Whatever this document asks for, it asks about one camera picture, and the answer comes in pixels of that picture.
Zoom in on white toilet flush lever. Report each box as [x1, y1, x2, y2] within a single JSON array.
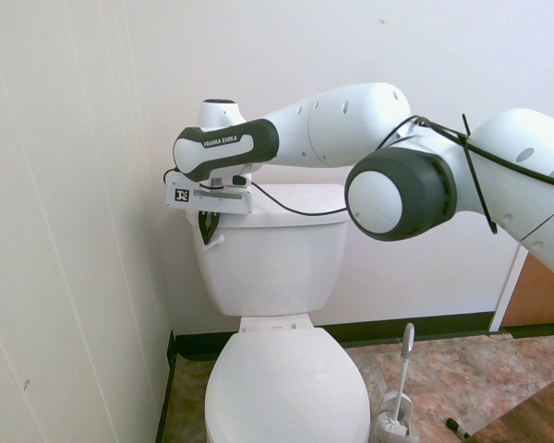
[[201, 233, 227, 253]]

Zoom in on orange wooden door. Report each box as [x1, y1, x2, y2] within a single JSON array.
[[501, 251, 554, 329]]

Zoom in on white toilet brush holder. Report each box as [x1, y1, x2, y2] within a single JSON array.
[[373, 390, 419, 443]]

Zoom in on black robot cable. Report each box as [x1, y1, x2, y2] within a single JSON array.
[[162, 114, 554, 217]]

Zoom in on white toilet tank lid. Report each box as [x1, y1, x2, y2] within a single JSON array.
[[191, 183, 350, 231]]

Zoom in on white ceramic toilet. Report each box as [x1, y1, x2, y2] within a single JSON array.
[[192, 216, 371, 443]]

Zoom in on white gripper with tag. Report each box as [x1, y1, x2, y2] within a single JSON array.
[[166, 174, 254, 245]]

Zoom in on black marker pen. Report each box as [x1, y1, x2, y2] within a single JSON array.
[[444, 417, 473, 438]]

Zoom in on white toilet seat lid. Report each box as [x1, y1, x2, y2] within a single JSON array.
[[204, 325, 371, 443]]

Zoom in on black wall baseboard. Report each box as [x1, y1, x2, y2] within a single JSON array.
[[171, 311, 496, 366], [158, 329, 180, 443]]

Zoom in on white toilet brush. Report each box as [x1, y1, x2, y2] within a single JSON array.
[[380, 322, 417, 433]]

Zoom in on black zip tie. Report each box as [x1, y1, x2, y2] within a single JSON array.
[[460, 114, 499, 235]]

